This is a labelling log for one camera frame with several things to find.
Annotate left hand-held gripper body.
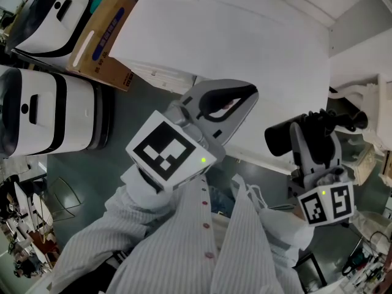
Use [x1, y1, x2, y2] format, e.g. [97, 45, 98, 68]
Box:
[125, 78, 260, 193]

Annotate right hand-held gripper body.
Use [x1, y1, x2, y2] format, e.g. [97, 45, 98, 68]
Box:
[287, 121, 356, 227]

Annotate person's right forearm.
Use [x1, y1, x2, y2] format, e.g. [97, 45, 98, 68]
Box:
[259, 206, 316, 269]

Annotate person's left forearm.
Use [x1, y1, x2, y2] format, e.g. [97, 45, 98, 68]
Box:
[58, 164, 173, 275]

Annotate white drawer front with knob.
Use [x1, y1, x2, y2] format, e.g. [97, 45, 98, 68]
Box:
[130, 59, 197, 84]
[146, 75, 194, 96]

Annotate white desk with drawers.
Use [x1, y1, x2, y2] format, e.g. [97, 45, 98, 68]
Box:
[108, 0, 335, 177]

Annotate person's right hand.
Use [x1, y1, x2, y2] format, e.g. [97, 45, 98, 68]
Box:
[316, 165, 349, 187]

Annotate person's left hand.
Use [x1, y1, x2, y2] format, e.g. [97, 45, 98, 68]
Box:
[164, 104, 210, 149]

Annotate ornate white stool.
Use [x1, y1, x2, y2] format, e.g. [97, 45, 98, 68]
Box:
[349, 145, 378, 187]

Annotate person's blue jeans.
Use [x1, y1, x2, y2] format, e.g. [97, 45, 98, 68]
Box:
[209, 187, 236, 217]

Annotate striped white shirt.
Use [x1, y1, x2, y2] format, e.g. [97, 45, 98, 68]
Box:
[45, 170, 316, 294]

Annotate green chair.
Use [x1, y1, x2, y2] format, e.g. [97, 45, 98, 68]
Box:
[45, 176, 84, 223]

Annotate white and black robot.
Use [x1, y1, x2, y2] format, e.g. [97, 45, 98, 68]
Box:
[0, 67, 115, 159]
[5, 0, 93, 63]

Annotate brown cardboard box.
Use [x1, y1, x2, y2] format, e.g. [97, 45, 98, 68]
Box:
[66, 0, 137, 92]

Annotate teal round object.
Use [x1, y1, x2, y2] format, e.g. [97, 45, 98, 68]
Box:
[90, 0, 115, 13]

